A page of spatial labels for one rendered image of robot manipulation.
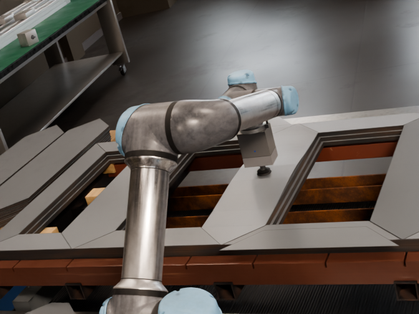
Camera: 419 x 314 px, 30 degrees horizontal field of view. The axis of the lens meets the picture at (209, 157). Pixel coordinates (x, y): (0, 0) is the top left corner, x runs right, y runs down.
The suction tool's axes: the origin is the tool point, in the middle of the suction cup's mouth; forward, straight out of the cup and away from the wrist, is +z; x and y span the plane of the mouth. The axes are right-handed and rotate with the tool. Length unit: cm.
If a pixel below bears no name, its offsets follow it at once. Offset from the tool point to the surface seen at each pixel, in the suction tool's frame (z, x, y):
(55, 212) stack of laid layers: 3, 6, 68
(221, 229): -0.1, 29.5, 4.5
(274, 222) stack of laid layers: 1.4, 24.7, -8.3
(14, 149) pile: 0, -46, 116
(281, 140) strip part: -0.3, -24.5, 0.7
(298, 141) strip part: -0.3, -22.0, -5.3
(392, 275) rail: 7, 44, -39
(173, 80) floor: 84, -382, 197
